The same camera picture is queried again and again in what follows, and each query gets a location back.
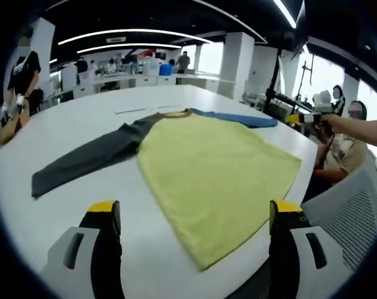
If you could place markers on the black bag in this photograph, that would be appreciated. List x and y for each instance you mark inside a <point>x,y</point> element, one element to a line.
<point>38,99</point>

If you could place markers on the black clamp stand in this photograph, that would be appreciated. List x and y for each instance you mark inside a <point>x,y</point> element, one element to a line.
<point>305,84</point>

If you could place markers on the white mesh chair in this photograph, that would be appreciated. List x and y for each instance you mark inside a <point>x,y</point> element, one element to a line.
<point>353,218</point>

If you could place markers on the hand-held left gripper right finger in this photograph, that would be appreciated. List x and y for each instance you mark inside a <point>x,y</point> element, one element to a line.
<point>300,249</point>

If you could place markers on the white counter with cabinets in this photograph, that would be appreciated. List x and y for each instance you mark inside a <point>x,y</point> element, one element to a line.
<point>138,81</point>

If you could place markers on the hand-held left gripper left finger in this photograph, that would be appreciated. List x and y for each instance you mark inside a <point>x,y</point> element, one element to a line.
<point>82,249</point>

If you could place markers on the white ceiling light strip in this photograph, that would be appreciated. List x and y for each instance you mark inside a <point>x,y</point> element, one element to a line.
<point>132,30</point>
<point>286,14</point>
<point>126,45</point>

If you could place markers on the person's right hand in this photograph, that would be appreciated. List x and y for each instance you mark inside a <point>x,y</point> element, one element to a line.
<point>331,124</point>

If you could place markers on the ceiling air vent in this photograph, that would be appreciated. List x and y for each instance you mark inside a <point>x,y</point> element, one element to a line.
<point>116,40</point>

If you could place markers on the black display on stand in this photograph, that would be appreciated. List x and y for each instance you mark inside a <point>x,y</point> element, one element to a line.
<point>300,28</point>

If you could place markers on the white flat plate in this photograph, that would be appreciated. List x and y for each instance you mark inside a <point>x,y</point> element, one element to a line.
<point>135,110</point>

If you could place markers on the brown cardboard box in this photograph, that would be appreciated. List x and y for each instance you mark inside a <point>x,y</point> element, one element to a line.
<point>11,130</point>

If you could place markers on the yellow garment grey blue sleeves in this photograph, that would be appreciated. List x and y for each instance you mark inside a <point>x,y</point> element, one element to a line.
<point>213,174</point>

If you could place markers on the white frame table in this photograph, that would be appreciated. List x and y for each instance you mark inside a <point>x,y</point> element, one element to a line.
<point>253,99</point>

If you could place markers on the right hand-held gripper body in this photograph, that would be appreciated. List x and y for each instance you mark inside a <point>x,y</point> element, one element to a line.
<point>322,101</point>

